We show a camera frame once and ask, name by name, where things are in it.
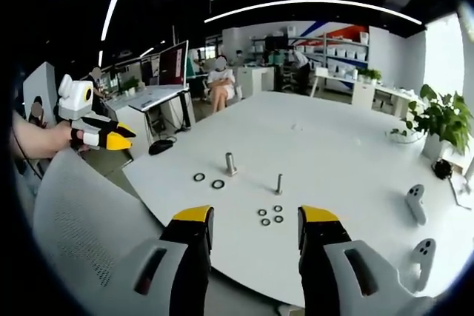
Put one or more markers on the white standing desk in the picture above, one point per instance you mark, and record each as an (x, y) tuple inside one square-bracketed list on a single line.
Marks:
[(159, 99)]

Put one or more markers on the computer monitor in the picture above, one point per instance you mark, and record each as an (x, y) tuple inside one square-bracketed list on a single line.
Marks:
[(173, 64)]

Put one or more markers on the white curved panel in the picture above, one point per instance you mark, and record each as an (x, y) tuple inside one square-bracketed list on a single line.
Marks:
[(42, 83)]

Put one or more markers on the curved ceiling light strip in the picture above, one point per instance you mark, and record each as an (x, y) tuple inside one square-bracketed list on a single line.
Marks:
[(115, 1)]

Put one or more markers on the white mesh chair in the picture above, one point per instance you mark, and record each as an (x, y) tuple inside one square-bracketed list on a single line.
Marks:
[(89, 227)]

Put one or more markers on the small potted plant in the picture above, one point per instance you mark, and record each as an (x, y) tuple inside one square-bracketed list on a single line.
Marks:
[(130, 86)]

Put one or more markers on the large threaded stud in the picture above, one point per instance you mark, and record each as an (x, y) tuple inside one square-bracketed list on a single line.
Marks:
[(231, 164)]

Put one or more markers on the white cabinet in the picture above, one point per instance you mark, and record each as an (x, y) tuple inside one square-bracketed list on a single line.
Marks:
[(255, 79)]

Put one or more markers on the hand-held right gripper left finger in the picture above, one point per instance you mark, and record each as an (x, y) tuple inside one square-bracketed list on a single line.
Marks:
[(174, 268)]

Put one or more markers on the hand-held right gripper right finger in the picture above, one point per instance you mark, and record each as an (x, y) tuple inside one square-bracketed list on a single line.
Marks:
[(333, 268)]

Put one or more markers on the large black washer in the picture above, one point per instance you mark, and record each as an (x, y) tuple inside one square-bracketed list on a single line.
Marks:
[(196, 177), (213, 184)]

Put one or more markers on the white handheld controller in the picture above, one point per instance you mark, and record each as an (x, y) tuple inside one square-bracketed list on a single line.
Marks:
[(415, 203), (424, 257)]

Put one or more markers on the large potted green plant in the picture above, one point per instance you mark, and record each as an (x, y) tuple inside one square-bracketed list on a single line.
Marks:
[(446, 116)]

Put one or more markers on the small threaded stud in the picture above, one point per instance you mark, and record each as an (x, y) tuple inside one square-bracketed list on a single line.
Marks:
[(278, 184)]

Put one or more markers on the person's left hand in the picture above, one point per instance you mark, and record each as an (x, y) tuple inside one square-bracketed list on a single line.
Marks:
[(59, 140)]

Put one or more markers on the long ceiling light strip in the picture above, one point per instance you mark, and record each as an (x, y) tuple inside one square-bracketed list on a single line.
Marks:
[(314, 1)]

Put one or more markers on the storage shelf with white bins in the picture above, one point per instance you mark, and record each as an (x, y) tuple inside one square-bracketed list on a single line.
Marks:
[(333, 53)]

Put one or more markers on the potted plant on cabinet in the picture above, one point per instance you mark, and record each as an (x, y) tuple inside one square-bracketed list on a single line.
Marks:
[(370, 74)]

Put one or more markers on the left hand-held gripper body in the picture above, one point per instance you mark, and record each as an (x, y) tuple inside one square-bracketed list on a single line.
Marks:
[(76, 99)]

